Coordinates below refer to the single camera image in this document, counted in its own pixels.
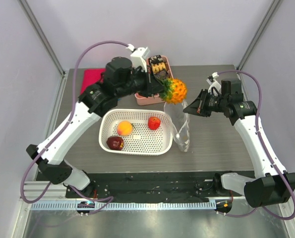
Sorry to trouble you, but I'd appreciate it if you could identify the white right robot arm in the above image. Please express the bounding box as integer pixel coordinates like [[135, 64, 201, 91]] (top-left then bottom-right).
[[183, 79, 295, 208]]

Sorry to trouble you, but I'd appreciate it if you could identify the orange toy pineapple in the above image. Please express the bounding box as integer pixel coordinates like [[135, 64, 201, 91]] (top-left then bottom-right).
[[159, 78, 187, 104]]

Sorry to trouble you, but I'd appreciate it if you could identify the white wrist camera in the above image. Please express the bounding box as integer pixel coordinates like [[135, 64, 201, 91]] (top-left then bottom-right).
[[127, 44, 150, 72], [207, 72, 221, 96]]

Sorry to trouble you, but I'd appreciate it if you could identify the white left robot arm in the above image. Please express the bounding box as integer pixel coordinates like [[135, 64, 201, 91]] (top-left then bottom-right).
[[26, 57, 165, 198]]

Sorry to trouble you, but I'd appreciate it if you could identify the yellow black rolled sock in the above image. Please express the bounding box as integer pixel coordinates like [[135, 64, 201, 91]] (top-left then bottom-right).
[[151, 62, 168, 74]]

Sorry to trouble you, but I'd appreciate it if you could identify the bright red apple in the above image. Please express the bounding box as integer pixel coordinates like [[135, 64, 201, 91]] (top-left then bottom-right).
[[148, 117, 161, 130]]

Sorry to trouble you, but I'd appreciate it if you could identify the black floral rolled sock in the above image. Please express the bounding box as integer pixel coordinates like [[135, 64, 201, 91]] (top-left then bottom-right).
[[148, 55, 164, 65]]

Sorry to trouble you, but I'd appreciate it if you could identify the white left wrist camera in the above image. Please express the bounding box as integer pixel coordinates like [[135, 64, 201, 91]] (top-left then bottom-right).
[[127, 44, 150, 72]]

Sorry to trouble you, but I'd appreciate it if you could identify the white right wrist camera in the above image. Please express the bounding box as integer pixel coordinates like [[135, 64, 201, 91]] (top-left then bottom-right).
[[207, 72, 221, 96]]

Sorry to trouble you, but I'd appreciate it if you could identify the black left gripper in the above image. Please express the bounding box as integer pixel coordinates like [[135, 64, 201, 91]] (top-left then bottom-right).
[[116, 65, 165, 100]]

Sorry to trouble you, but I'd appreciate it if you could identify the dark red apple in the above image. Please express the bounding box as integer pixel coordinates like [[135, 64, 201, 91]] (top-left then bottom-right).
[[106, 136, 124, 151]]

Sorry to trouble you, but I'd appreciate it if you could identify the dark brown rolled sock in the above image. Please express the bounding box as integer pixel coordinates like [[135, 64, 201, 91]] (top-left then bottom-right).
[[154, 71, 169, 81]]

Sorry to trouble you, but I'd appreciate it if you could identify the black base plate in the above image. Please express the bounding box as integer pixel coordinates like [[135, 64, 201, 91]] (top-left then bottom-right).
[[66, 172, 237, 203]]

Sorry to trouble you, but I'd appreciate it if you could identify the magenta folded cloth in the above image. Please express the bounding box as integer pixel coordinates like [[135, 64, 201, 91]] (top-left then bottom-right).
[[80, 68, 105, 94]]

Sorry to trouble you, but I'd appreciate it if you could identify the yellow orange peach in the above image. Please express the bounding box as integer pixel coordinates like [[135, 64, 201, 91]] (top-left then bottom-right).
[[117, 120, 133, 136]]

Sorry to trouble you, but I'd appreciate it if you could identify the white slotted cable duct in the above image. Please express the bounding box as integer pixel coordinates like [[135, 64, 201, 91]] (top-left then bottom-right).
[[31, 200, 216, 211]]

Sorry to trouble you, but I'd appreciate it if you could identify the clear polka dot zip bag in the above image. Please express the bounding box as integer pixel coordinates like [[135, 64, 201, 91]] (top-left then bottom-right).
[[164, 100, 190, 152]]

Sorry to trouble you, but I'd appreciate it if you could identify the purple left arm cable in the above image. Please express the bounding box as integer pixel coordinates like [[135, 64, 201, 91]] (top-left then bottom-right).
[[20, 41, 135, 214]]

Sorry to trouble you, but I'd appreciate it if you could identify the pink divided organizer tray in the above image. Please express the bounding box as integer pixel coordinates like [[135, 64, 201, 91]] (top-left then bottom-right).
[[134, 56, 173, 106]]

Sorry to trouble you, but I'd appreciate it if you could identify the white perforated plastic basket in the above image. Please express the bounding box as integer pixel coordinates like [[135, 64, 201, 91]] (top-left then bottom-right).
[[99, 109, 173, 156]]

